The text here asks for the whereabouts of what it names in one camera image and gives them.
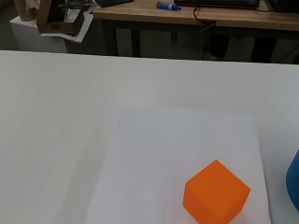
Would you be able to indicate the orange cube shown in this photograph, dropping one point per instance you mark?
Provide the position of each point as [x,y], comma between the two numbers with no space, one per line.
[215,193]

